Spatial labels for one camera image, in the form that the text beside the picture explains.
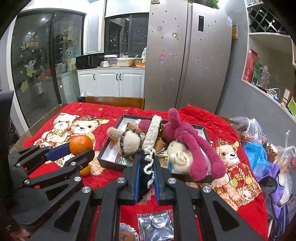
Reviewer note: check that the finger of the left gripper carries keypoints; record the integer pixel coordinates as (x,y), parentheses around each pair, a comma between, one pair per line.
(72,166)
(35,156)

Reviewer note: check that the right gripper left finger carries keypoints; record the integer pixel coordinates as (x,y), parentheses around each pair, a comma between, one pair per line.
(77,212)

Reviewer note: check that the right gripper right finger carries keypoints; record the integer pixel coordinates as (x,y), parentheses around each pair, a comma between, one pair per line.
(199,214)

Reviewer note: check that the black white lace scrunchie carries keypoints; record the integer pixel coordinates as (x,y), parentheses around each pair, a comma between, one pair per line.
(146,172)

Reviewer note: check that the brown bear head charm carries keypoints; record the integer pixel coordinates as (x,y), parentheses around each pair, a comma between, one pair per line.
(125,235)

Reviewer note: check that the cream fluffy plush toy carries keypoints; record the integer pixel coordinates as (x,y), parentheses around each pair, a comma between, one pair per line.
(136,137)

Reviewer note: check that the brown paper bear box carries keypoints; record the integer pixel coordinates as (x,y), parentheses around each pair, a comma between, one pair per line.
(159,145)

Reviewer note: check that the magenta plush bear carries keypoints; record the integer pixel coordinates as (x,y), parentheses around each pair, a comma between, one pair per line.
(183,132)

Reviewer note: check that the blue white crochet scrunchie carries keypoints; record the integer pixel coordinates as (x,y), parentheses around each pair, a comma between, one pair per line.
(124,226)

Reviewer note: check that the silver pin badge in bag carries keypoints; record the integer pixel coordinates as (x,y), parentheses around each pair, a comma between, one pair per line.
(156,226)

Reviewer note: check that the black shallow tray box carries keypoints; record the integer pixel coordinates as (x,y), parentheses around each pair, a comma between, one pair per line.
(108,156)

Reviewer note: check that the cream plush puppy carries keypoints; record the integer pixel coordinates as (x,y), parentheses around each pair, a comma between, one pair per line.
(180,157)

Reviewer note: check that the blue white cardboard box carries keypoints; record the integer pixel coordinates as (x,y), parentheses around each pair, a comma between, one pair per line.
(284,221)

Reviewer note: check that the purple cloth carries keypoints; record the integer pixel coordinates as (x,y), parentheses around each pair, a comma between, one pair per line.
(276,187)

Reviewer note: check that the blue plastic bag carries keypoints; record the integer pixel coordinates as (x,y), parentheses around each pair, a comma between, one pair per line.
(257,158)

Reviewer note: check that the wooden chair back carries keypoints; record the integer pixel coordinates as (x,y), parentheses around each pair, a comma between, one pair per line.
(132,102)

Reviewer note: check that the clear plastic bag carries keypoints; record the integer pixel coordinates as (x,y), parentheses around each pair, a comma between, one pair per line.
(283,160)

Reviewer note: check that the white kitchen cabinet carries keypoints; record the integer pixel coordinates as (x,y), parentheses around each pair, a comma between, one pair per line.
(112,81)

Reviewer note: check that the black microwave oven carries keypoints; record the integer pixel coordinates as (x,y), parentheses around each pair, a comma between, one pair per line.
(89,61)

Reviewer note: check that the white mug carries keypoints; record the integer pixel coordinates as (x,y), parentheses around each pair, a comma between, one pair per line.
(104,64)

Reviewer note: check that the red gift box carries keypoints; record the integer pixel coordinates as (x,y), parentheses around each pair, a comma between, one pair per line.
(252,58)

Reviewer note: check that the silver double door refrigerator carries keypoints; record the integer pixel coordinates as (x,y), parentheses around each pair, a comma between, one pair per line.
(188,51)

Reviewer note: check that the potted green plant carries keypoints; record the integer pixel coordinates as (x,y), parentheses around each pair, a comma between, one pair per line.
(210,3)

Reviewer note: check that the white wall shelf unit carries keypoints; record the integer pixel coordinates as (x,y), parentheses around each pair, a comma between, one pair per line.
(275,49)

